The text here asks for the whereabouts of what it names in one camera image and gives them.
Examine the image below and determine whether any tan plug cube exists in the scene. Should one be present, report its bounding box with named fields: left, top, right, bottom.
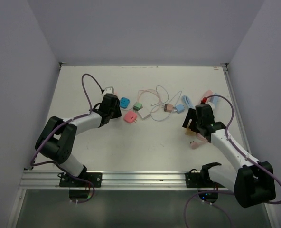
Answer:
left=185, top=128, right=196, bottom=136

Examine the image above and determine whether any thin pink usb cable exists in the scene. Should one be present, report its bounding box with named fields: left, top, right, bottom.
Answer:
left=137, top=89, right=162, bottom=114

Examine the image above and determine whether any purple cable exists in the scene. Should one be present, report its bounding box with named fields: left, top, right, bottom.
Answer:
left=184, top=94, right=281, bottom=228
left=30, top=73, right=105, bottom=190

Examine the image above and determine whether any white usb charger block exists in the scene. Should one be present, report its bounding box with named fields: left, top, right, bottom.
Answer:
left=138, top=107, right=151, bottom=120

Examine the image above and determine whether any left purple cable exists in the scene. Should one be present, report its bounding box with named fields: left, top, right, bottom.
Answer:
left=30, top=73, right=105, bottom=190

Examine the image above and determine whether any blue power strip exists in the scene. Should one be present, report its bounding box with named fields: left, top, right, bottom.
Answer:
left=209, top=93, right=219, bottom=110

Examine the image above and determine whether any aluminium front rail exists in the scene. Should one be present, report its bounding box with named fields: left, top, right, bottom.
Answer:
left=19, top=170, right=236, bottom=190

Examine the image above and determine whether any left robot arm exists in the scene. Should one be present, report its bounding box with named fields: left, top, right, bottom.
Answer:
left=35, top=94, right=122, bottom=187

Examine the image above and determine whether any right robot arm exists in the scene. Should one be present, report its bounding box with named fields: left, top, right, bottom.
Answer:
left=182, top=104, right=276, bottom=208

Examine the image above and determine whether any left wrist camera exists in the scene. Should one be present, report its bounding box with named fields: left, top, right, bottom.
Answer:
left=102, top=86, right=114, bottom=95

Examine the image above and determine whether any green plug cube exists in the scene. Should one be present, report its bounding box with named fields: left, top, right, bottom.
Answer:
left=132, top=102, right=143, bottom=111

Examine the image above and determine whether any cyan plug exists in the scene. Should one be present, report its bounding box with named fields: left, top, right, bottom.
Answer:
left=120, top=97, right=130, bottom=109

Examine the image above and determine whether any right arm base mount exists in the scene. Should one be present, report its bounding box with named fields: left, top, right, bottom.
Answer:
left=185, top=169, right=217, bottom=188

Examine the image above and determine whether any pink power strip cord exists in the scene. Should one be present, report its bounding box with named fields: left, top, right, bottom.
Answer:
left=189, top=134, right=209, bottom=151

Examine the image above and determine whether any pink power strip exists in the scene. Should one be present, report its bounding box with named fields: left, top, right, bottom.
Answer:
left=203, top=90, right=213, bottom=97

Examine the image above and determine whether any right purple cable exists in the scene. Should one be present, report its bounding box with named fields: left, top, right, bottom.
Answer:
left=184, top=94, right=281, bottom=228

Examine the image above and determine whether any blue power strip cord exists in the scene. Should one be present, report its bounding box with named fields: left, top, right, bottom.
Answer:
left=181, top=95, right=196, bottom=110

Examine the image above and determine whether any hot pink plug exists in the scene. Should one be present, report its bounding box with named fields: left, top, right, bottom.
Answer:
left=123, top=111, right=137, bottom=124

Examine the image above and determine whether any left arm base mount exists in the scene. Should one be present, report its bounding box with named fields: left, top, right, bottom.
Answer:
left=57, top=172, right=103, bottom=188

